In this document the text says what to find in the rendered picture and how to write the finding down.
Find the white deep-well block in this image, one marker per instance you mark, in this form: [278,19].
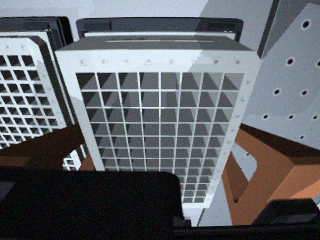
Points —
[170,66]

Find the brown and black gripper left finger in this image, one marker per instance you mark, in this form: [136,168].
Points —
[47,151]

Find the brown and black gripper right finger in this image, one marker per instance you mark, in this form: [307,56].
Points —
[286,170]

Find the grey flat base plate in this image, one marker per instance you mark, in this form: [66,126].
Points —
[285,99]

